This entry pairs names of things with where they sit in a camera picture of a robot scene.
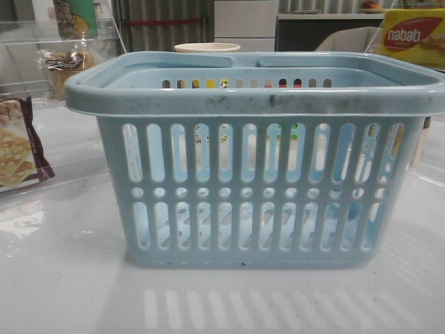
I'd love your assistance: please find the yellow popcorn paper cup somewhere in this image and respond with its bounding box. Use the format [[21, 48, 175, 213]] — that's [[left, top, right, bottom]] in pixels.
[[174, 42, 241, 53]]

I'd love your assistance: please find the clear acrylic shelf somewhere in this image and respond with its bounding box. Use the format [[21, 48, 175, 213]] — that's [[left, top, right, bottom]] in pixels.
[[0, 16, 126, 223], [366, 1, 444, 183]]

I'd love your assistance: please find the yellow nabati wafer box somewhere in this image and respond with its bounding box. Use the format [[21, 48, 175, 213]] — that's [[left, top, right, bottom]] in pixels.
[[375, 8, 444, 70]]

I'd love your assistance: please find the white cabinet in background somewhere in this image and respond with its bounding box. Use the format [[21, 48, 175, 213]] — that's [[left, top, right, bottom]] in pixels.
[[213, 1, 279, 51]]

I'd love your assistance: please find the clear acrylic left shelf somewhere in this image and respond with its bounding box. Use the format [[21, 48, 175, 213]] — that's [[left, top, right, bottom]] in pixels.
[[0, 16, 126, 223]]

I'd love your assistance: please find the green and white puzzle cube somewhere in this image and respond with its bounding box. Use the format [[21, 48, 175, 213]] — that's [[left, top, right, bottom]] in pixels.
[[265, 123, 300, 173]]

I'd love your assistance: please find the maroon almond cracker packet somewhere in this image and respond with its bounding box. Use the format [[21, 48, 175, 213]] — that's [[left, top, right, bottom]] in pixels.
[[1, 97, 55, 193]]

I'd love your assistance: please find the beige chair in background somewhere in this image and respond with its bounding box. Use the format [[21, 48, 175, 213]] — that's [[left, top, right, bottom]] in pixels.
[[316, 26, 382, 53]]

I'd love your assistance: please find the light blue plastic basket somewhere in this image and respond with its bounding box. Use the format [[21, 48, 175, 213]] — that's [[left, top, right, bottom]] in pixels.
[[65, 51, 444, 269]]

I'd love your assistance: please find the green cartoon snack package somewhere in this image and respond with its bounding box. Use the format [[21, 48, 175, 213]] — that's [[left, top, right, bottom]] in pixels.
[[53, 0, 98, 39]]

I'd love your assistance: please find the bread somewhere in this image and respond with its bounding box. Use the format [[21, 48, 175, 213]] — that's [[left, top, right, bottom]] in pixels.
[[38, 31, 95, 100]]

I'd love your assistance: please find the clear acrylic right shelf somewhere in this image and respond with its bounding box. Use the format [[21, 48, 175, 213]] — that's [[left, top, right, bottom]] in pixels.
[[366, 1, 444, 183]]

